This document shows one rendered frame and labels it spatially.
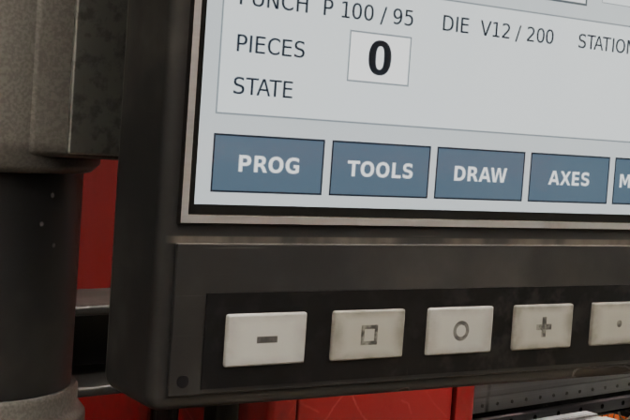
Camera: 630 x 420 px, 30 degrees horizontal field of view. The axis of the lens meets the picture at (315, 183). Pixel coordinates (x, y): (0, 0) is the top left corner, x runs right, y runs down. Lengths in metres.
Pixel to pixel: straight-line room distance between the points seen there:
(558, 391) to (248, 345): 1.58
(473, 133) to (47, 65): 0.19
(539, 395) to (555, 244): 1.44
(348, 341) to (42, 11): 0.20
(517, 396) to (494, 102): 1.44
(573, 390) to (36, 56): 1.62
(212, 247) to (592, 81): 0.21
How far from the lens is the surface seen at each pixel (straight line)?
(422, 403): 1.10
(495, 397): 1.92
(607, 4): 0.59
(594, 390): 2.12
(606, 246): 0.59
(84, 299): 0.92
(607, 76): 0.59
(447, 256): 0.52
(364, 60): 0.49
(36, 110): 0.55
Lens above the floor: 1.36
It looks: 3 degrees down
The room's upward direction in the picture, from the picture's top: 4 degrees clockwise
